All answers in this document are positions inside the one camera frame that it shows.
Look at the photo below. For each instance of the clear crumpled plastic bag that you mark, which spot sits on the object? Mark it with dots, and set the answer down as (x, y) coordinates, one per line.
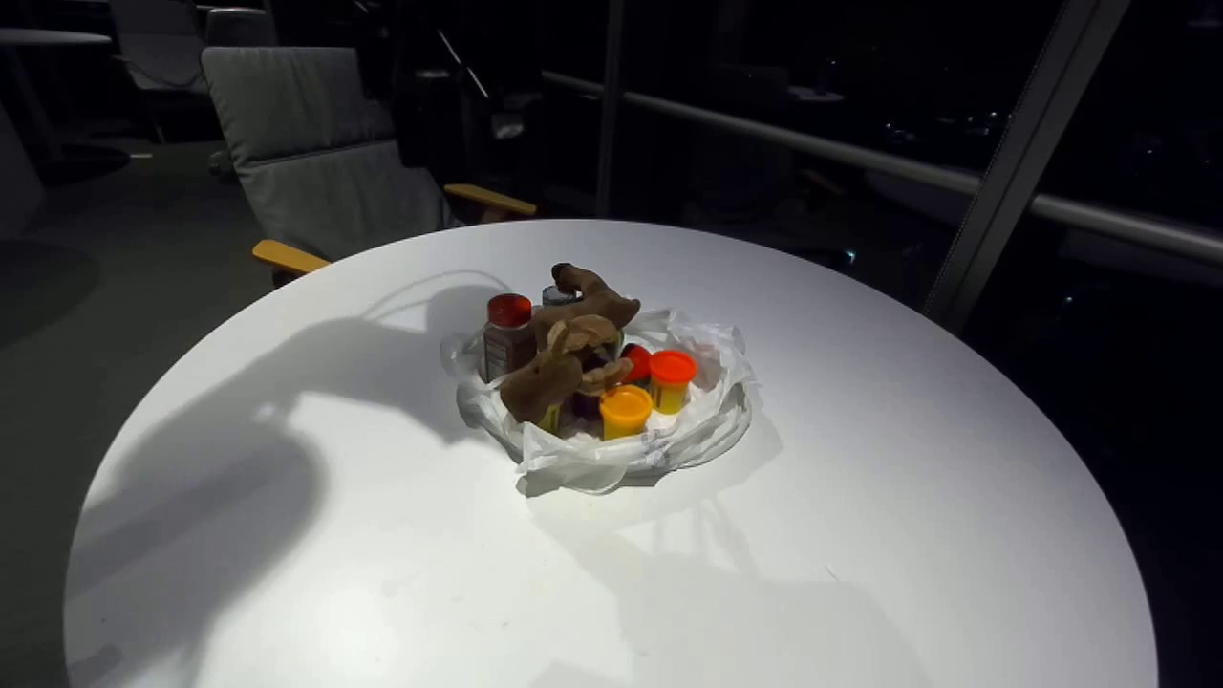
(598, 461)

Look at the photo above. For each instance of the grey metal handrail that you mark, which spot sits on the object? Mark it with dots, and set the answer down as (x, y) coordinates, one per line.
(891, 157)

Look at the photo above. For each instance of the grey vertical railing post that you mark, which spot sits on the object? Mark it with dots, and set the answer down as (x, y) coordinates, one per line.
(615, 101)

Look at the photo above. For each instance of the small red dough can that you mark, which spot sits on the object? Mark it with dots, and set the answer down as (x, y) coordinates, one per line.
(637, 366)

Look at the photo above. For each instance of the yellow lid dough can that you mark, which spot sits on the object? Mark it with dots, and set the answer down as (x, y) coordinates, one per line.
(623, 412)

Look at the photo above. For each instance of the grey cushioned wooden armchair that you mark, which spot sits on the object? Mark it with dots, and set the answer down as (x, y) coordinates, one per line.
(319, 155)

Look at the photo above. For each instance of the red lid spice jar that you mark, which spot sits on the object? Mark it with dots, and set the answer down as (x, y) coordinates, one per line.
(506, 333)

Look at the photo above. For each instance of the orange lid dough can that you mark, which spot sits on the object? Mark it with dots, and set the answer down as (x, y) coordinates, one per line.
(669, 382)

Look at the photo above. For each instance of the grey diagonal steel beam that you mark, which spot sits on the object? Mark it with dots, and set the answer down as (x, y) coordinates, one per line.
(1020, 155)

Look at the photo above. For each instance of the brown plush moose toy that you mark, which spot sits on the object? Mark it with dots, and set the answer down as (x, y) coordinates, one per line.
(560, 366)

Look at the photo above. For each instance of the grey background chair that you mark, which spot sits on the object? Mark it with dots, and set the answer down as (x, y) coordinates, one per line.
(167, 39)

